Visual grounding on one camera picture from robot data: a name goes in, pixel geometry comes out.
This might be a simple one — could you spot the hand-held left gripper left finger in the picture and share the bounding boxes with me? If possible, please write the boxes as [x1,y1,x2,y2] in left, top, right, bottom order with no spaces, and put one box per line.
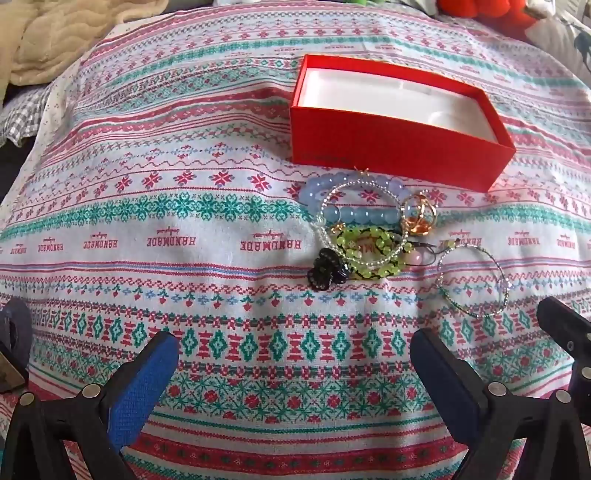
[0,331,180,480]

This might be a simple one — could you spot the thin multicolour bead bracelet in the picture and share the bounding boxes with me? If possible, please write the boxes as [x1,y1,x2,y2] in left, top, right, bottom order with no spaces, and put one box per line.
[436,244,513,317]

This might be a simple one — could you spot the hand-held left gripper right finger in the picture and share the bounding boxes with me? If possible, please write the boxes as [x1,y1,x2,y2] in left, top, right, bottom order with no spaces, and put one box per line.
[410,329,591,480]

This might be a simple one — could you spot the dark grey object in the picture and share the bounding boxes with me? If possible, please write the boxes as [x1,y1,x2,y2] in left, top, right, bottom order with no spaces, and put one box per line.
[0,298,33,393]

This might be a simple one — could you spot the green bead bracelet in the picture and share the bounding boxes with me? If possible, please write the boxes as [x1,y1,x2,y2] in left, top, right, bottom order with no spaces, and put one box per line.
[335,225,458,280]

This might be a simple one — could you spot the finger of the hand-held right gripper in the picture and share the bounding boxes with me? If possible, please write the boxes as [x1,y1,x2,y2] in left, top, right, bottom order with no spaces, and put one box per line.
[536,296,591,398]

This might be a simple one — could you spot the orange plush toy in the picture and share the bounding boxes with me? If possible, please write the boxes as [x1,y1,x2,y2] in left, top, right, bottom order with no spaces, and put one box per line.
[436,0,536,42]

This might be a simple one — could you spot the clear crystal bead bracelet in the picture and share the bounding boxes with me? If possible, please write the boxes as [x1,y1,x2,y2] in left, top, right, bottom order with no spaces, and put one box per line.
[316,181,409,273]

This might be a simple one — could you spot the grey checked cloth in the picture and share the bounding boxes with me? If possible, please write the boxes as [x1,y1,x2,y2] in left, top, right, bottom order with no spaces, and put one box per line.
[0,85,61,139]

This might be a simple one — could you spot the patterned knit-print tablecloth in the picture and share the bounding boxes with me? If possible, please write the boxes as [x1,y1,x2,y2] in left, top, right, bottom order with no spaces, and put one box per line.
[0,0,591,480]

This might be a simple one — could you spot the gold bangles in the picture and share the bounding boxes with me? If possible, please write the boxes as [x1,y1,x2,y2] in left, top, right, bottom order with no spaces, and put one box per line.
[401,193,439,238]

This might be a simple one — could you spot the black hair claw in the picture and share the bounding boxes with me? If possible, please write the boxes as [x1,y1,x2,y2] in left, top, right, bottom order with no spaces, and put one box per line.
[307,248,352,292]

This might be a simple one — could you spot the beige fleece blanket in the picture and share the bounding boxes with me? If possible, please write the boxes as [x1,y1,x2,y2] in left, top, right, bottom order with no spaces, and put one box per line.
[0,0,169,86]

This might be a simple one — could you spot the red cardboard box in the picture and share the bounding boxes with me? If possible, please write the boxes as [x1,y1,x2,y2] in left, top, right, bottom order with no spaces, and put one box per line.
[290,54,516,193]

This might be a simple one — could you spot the blue bead bracelet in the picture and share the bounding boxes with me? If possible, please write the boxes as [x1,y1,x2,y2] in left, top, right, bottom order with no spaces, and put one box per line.
[298,173,407,232]

